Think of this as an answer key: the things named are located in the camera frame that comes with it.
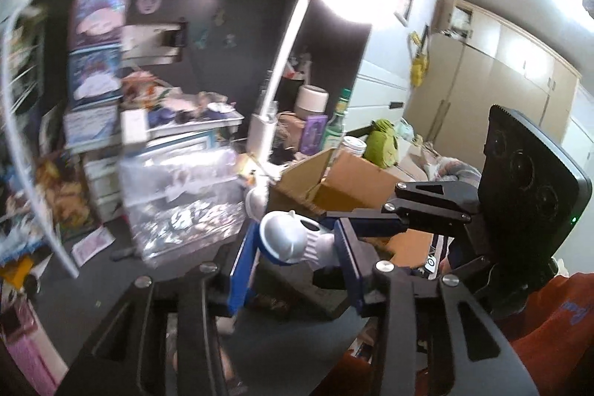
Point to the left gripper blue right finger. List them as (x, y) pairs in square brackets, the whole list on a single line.
[(355, 260)]

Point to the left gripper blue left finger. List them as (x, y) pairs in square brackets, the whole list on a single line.
[(243, 265)]

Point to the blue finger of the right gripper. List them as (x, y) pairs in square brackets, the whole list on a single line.
[(366, 222)]

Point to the brown cardboard box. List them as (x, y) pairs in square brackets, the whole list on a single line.
[(332, 181)]

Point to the green plush toy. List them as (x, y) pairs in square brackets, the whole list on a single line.
[(381, 146)]

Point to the green labelled bottle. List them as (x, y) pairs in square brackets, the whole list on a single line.
[(334, 129)]

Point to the purple product box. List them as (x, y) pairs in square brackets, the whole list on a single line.
[(312, 134)]

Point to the clear plastic bag pile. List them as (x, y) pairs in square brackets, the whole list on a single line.
[(180, 200)]

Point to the white round jar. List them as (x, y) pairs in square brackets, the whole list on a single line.
[(311, 100)]

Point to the beige wardrobe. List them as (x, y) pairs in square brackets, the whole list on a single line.
[(478, 59)]

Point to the yellow hanging bag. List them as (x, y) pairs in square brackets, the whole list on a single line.
[(420, 61)]

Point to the white drawer unit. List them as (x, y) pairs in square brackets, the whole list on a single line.
[(104, 188)]

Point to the pink patterned pouch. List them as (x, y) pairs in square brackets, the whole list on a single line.
[(31, 349)]

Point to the white tissue box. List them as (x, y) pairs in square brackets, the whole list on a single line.
[(89, 125)]

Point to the blue character storage box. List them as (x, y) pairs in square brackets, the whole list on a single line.
[(94, 76)]

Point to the purple character storage box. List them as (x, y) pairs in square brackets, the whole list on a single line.
[(95, 23)]

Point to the white wire rack shelf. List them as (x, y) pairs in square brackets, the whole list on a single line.
[(22, 87)]

